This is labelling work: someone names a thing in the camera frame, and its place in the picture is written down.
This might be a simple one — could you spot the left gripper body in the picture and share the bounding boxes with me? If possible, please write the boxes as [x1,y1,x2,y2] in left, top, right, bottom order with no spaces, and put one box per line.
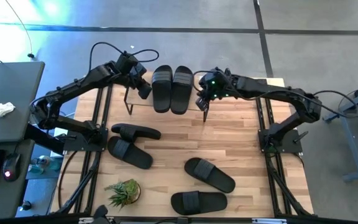
[131,63,150,88]

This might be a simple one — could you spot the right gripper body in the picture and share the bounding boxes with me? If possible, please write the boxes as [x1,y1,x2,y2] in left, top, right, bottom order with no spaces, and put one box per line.
[199,70,233,101]

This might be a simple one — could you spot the wooden shelf with black legs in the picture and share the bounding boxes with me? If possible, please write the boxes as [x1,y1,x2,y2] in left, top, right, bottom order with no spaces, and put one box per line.
[123,70,210,123]

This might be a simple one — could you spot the green succulent in pot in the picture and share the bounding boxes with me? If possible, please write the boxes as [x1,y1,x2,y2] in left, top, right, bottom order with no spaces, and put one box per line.
[104,178,142,210]

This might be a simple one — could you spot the black desk support bar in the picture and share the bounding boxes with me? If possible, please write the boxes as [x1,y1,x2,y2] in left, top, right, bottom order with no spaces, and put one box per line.
[24,123,67,156]

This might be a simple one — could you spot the teal water bottle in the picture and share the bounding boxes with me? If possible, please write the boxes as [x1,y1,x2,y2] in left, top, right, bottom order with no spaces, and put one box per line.
[28,154,62,174]

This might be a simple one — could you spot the small black object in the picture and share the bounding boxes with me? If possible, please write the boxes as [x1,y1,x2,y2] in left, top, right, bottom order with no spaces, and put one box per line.
[92,204,109,224]

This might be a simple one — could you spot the crumpled white tissue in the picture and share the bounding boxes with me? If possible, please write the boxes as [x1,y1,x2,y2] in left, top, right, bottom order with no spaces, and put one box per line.
[0,101,16,121]

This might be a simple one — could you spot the black computer mouse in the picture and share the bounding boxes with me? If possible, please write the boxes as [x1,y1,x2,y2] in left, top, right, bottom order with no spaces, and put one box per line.
[2,152,22,182]

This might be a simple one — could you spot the small black device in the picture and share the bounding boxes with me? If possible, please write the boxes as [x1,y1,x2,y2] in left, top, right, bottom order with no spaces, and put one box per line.
[19,200,33,212]

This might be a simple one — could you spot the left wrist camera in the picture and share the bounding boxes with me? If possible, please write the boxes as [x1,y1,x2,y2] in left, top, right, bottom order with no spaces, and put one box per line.
[116,53,139,75]

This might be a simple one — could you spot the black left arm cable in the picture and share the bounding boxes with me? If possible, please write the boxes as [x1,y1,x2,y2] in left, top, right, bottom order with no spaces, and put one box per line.
[88,41,160,72]

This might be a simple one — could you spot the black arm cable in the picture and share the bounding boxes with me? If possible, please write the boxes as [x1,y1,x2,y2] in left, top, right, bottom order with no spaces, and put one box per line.
[88,41,160,72]
[312,89,358,119]

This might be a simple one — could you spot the black metal table frame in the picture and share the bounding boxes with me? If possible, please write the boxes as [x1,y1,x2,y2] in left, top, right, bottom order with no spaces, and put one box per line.
[54,76,315,218]

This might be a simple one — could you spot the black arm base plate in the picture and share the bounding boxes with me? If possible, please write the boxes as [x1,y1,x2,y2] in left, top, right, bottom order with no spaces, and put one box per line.
[258,128,304,154]
[63,126,109,152]

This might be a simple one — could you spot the grey floor cable with plug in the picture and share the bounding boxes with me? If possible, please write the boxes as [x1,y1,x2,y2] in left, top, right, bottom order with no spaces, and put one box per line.
[4,0,35,60]

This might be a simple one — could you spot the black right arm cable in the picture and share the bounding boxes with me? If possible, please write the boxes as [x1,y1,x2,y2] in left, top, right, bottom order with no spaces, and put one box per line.
[312,89,358,119]

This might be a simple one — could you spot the black hose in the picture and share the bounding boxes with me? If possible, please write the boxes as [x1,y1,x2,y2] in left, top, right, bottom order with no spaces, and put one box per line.
[57,150,80,210]

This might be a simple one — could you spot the grey-blue metal desk frame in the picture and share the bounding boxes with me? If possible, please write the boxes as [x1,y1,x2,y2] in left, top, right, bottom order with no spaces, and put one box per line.
[323,77,358,184]

